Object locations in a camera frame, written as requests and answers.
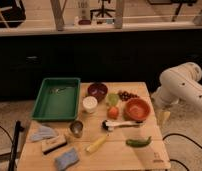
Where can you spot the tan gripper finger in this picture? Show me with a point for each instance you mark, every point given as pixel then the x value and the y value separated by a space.
pixel 163 117

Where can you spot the green chili pepper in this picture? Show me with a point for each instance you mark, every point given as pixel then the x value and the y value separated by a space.
pixel 136 143

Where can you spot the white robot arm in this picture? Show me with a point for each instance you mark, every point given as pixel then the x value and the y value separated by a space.
pixel 178 83

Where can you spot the white cup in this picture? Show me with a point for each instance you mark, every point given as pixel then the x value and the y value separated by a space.
pixel 89 104

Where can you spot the metal cup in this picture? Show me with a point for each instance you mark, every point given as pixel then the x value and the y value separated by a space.
pixel 76 128

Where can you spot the orange bowl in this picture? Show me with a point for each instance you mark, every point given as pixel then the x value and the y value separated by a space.
pixel 137 109

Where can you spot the bunch of dark grapes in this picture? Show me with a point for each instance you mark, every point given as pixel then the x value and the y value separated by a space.
pixel 125 96

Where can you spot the red tomato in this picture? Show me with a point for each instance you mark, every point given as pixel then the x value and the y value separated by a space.
pixel 113 112

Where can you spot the green apple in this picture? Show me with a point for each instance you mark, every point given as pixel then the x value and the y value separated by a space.
pixel 112 99

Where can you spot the dark red bowl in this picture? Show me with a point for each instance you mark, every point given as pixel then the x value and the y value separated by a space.
pixel 98 90

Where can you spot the blue sponge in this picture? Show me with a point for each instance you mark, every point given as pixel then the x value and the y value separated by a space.
pixel 66 159

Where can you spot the green plastic tray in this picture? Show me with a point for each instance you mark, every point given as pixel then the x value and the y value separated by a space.
pixel 62 106

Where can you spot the metal spoon in tray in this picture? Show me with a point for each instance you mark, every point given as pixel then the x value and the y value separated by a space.
pixel 57 90

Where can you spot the wooden block eraser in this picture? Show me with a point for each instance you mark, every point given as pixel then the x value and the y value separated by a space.
pixel 52 144

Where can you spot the grey blue cloth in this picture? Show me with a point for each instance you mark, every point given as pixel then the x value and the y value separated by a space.
pixel 43 132

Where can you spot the black pole stand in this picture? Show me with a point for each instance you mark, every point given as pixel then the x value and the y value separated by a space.
pixel 18 129

